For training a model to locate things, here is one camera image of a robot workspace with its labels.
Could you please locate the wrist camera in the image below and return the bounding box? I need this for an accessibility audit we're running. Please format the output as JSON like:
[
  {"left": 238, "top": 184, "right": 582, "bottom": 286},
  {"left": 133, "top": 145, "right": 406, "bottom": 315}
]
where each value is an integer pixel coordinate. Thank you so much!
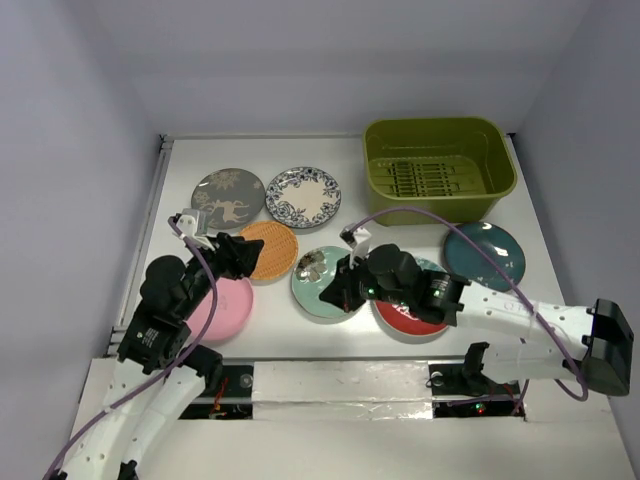
[
  {"left": 340, "top": 224, "right": 372, "bottom": 253},
  {"left": 173, "top": 208, "right": 208, "bottom": 242}
]

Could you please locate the orange woven plate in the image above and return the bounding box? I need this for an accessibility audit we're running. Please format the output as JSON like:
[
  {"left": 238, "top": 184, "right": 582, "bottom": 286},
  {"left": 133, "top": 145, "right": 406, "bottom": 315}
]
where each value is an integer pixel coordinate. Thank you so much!
[{"left": 240, "top": 221, "right": 298, "bottom": 281}]

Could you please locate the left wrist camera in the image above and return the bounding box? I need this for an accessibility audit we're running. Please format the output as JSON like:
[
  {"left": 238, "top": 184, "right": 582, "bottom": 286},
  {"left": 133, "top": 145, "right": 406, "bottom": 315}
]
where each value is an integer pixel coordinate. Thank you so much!
[{"left": 173, "top": 208, "right": 208, "bottom": 242}]

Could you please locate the olive green plastic bin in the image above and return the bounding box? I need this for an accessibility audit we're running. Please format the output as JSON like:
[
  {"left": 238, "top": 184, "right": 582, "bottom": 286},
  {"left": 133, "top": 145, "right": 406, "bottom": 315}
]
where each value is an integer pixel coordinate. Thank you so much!
[{"left": 362, "top": 117, "right": 517, "bottom": 223}]

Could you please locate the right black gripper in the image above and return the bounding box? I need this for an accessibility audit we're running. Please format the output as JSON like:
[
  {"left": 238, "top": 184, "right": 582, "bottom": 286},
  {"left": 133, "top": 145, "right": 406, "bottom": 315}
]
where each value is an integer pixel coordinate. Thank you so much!
[{"left": 320, "top": 249, "right": 411, "bottom": 310}]

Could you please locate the grey deer plate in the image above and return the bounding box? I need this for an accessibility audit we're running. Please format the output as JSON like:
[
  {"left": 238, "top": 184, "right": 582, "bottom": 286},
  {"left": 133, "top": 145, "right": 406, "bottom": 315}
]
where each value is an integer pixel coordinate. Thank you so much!
[{"left": 191, "top": 168, "right": 265, "bottom": 230}]

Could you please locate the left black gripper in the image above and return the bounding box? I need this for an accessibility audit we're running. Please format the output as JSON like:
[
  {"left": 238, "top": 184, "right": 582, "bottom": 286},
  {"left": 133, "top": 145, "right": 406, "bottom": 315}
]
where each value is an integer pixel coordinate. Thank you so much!
[{"left": 179, "top": 230, "right": 263, "bottom": 317}]

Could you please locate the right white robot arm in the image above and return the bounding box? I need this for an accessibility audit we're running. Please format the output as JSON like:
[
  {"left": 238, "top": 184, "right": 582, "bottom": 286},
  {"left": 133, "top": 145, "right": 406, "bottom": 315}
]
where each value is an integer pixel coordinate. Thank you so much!
[{"left": 319, "top": 244, "right": 634, "bottom": 397}]

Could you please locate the blue floral white plate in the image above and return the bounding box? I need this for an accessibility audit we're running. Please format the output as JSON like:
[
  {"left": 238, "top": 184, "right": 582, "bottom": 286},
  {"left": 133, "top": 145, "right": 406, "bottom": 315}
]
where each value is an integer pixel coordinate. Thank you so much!
[{"left": 265, "top": 166, "right": 342, "bottom": 229}]

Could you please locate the pink plate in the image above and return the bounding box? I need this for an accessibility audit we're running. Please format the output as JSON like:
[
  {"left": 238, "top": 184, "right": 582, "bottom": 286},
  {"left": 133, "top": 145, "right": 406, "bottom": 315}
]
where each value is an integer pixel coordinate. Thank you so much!
[{"left": 187, "top": 278, "right": 254, "bottom": 343}]

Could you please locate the silver foil strip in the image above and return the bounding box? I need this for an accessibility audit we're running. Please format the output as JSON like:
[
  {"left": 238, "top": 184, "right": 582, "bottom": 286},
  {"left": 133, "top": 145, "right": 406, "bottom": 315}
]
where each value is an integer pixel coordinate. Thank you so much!
[{"left": 251, "top": 360, "right": 433, "bottom": 422}]

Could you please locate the aluminium frame rail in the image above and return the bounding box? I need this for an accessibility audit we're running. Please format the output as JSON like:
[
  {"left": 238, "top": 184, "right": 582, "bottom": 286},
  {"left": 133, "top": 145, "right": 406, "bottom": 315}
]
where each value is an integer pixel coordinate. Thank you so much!
[{"left": 103, "top": 134, "right": 174, "bottom": 358}]

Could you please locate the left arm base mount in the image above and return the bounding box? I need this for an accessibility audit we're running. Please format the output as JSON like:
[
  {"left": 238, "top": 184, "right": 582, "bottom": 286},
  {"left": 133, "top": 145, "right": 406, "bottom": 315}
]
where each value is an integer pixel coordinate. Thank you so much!
[{"left": 179, "top": 364, "right": 254, "bottom": 420}]

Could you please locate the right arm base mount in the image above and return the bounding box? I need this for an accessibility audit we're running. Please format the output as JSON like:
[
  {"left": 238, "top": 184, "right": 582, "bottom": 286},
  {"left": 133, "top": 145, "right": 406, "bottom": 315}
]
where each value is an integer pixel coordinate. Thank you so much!
[{"left": 425, "top": 362, "right": 525, "bottom": 419}]

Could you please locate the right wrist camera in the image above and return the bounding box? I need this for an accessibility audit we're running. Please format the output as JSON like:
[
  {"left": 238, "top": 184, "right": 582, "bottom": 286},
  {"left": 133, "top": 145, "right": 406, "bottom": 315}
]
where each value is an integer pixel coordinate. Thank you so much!
[{"left": 340, "top": 224, "right": 372, "bottom": 253}]

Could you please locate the dark teal plate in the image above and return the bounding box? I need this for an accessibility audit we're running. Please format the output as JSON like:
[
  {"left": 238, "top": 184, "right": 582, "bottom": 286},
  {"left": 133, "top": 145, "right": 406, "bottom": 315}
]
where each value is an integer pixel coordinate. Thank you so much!
[{"left": 441, "top": 221, "right": 526, "bottom": 292}]

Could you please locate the red and teal plate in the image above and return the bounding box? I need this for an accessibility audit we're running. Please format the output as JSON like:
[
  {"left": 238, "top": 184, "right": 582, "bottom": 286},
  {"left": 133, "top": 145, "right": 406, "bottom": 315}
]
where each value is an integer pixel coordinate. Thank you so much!
[{"left": 371, "top": 257, "right": 450, "bottom": 340}]

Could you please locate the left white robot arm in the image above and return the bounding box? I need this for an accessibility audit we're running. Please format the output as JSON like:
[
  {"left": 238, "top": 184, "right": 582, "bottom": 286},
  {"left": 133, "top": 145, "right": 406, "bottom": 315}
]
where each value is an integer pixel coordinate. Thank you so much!
[{"left": 44, "top": 233, "right": 264, "bottom": 479}]

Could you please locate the mint green flower plate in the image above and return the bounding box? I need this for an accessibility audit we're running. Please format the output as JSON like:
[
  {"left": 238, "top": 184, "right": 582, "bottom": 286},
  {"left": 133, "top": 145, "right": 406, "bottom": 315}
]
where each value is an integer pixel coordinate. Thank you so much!
[{"left": 291, "top": 246, "right": 370, "bottom": 325}]

